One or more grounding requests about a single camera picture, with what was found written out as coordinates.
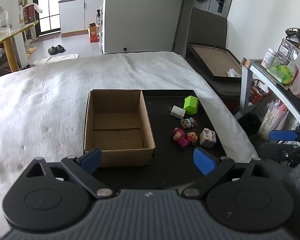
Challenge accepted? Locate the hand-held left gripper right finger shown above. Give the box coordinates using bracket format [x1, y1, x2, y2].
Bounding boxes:
[181, 147, 268, 198]

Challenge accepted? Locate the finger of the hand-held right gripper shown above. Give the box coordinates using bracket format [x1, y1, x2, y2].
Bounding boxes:
[269, 129, 300, 142]
[261, 142, 300, 168]

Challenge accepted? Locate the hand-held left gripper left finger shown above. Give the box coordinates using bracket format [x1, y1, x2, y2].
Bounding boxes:
[27, 147, 113, 200]

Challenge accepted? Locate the beige cube toy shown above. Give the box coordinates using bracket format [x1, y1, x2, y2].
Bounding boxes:
[199, 128, 217, 148]

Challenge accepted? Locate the black tray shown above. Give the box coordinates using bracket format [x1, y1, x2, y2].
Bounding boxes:
[83, 88, 228, 190]

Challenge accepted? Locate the pink figure toy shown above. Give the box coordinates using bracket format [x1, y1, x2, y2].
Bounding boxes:
[172, 127, 192, 149]

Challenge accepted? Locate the brown cardboard box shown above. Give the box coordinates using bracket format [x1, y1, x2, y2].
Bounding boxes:
[84, 89, 156, 168]

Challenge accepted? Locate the blue alien figure toy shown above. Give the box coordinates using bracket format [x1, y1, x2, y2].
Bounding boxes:
[180, 117, 198, 130]

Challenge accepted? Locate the white charger plug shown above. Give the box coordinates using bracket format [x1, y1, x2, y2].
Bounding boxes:
[168, 105, 186, 119]

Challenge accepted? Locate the green house toy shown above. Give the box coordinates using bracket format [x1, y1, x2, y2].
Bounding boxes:
[184, 95, 199, 115]

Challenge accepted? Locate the printed paper bag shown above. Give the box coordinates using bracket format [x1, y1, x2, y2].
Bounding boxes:
[258, 100, 290, 141]

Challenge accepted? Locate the red basket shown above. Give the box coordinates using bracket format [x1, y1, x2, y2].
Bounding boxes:
[249, 79, 272, 105]

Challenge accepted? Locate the white side table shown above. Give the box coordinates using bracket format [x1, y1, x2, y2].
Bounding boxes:
[240, 57, 300, 131]

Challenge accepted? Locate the green packet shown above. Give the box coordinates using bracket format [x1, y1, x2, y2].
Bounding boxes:
[266, 64, 295, 84]

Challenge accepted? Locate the white blanket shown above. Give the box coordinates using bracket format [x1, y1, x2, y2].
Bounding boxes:
[0, 51, 259, 235]

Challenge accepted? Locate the pink lid jar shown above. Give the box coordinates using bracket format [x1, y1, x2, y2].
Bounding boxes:
[261, 47, 278, 69]

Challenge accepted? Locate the small drawer organizer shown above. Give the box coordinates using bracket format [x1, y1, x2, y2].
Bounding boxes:
[277, 38, 300, 66]

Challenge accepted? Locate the brown framed board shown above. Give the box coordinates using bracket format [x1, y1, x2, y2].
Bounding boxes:
[189, 44, 243, 82]

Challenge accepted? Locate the white towel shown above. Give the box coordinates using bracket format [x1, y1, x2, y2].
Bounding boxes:
[33, 53, 79, 67]

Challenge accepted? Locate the orange carton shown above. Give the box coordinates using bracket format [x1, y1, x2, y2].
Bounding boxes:
[87, 23, 101, 43]

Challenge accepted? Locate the grey headboard panel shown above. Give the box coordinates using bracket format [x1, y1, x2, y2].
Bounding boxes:
[186, 7, 243, 98]

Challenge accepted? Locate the gold round table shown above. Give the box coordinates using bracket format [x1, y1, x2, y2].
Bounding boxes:
[0, 20, 39, 72]

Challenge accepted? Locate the white kitchen cabinet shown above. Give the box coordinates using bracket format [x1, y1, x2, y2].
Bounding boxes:
[58, 0, 104, 38]

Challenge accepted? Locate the red box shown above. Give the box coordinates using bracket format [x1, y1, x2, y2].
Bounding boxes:
[19, 3, 39, 25]

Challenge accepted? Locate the clear glass bottle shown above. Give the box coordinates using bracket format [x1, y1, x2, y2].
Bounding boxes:
[0, 6, 11, 41]

